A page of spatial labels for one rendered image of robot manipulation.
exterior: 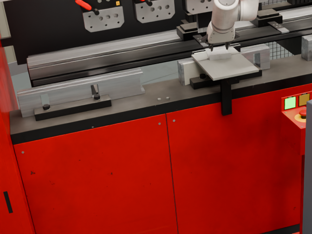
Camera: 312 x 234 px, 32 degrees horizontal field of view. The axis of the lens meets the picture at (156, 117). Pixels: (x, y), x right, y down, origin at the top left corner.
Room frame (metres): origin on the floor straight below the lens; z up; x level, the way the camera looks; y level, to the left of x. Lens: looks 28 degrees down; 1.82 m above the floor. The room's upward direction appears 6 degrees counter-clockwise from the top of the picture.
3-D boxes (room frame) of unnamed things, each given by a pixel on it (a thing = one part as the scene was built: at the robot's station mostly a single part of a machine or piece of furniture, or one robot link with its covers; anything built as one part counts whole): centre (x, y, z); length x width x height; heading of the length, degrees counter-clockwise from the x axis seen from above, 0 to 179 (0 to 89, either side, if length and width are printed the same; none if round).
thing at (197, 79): (2.06, -0.31, 0.89); 0.30 x 0.05 x 0.03; 101
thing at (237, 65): (1.96, -0.29, 1.00); 0.26 x 0.18 x 0.01; 11
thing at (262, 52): (2.12, -0.31, 0.92); 0.39 x 0.06 x 0.10; 101
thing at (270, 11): (2.34, -0.57, 1.01); 0.26 x 0.12 x 0.05; 11
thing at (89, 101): (1.93, 0.32, 0.89); 0.30 x 0.05 x 0.03; 101
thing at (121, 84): (2.00, 0.28, 0.92); 0.50 x 0.06 x 0.10; 101
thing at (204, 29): (2.11, -0.26, 1.13); 0.10 x 0.02 x 0.10; 101
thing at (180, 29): (2.27, -0.22, 1.01); 0.26 x 0.12 x 0.05; 11
